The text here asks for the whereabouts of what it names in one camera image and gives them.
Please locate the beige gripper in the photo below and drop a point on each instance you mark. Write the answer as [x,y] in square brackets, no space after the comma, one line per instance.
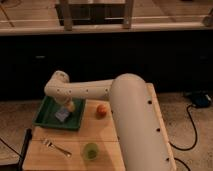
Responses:
[70,106]

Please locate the blue-grey sponge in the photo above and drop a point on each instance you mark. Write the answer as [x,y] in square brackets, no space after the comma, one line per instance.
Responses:
[62,114]

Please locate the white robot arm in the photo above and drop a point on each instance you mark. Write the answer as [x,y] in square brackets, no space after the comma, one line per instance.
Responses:
[142,135]

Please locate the green plastic tray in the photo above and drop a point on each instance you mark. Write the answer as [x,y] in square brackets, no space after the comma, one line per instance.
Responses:
[46,118]

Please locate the orange fruit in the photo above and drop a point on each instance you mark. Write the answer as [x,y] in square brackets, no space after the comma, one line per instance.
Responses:
[101,111]

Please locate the silver metal fork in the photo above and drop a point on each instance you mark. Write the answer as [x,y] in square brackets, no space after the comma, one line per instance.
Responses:
[48,143]

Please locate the black pole beside table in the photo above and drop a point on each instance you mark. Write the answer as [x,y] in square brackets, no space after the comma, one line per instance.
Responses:
[27,138]

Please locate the green plastic cup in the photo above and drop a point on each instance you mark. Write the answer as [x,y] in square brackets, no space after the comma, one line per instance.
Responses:
[90,151]

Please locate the black power adapter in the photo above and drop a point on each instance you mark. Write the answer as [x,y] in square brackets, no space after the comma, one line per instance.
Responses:
[200,100]

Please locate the wooden frame left post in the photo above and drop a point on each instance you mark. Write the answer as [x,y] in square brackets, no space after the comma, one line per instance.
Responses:
[66,14]

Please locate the wooden frame post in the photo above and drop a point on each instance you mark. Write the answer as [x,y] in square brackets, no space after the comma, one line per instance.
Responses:
[66,14]
[128,11]

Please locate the wooden frame right post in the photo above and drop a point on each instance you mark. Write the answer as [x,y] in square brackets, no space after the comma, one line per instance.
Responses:
[128,11]

